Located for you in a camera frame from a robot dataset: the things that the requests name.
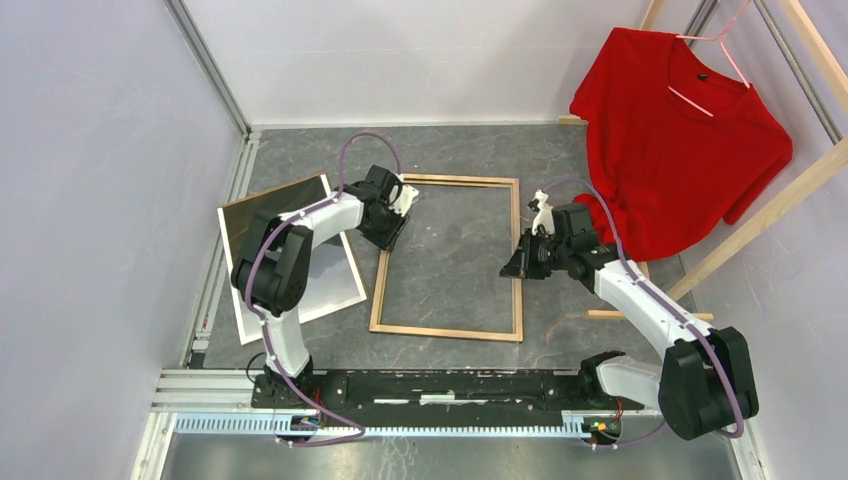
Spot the red t-shirt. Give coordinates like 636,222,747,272
570,27,793,261

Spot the white slotted cable duct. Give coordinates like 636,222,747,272
174,413,590,439

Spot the glossy photo print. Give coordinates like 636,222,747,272
217,173,369,347

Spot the black wooden picture frame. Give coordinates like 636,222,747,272
368,173,525,344

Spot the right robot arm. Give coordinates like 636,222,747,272
499,199,760,440

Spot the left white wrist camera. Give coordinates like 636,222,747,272
388,184,420,217

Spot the aluminium rail frame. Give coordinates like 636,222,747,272
129,0,773,480

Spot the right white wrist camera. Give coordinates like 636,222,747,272
528,189,555,236

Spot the wooden clothes rack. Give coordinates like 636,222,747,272
556,0,848,325

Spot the pink clothes hanger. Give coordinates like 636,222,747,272
667,0,757,119

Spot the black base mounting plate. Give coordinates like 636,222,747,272
251,369,642,430

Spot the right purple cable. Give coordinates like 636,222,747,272
543,177,747,452

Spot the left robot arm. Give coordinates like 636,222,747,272
231,166,419,408

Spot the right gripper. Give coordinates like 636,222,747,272
499,227,571,280

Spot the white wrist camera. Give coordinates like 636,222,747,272
528,189,555,236
388,184,420,217

